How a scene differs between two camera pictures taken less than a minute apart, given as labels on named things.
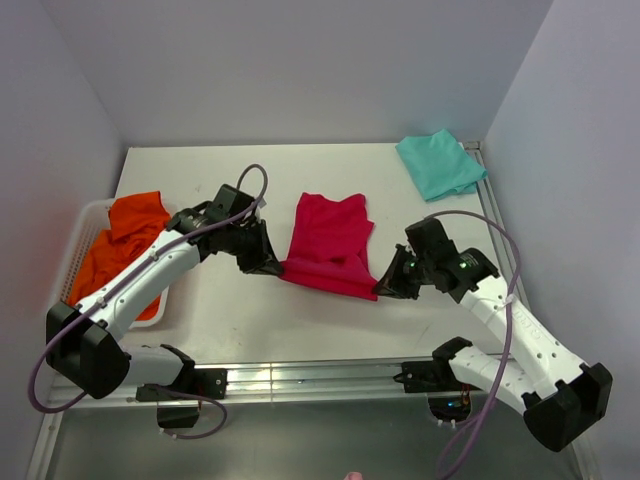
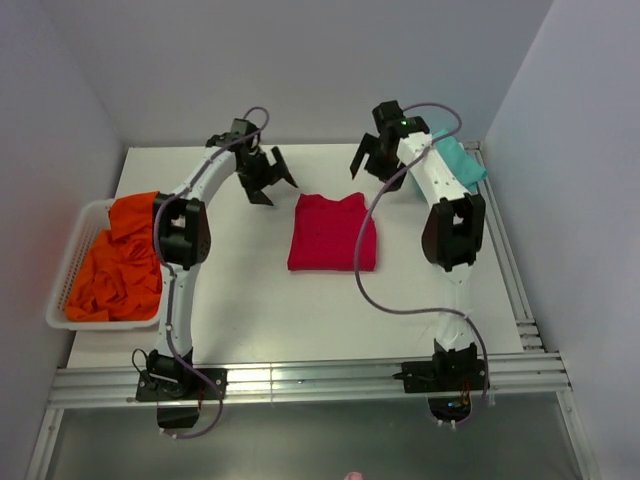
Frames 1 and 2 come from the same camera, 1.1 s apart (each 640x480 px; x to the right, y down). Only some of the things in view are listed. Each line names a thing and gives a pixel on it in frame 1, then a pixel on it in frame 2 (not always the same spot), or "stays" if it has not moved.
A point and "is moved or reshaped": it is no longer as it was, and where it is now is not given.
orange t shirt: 134,223 stays
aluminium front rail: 282,380 stays
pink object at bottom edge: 354,475 stays
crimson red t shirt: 329,246 is moved or reshaped
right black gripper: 393,283 -> 372,142
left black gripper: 262,260 -> 253,188
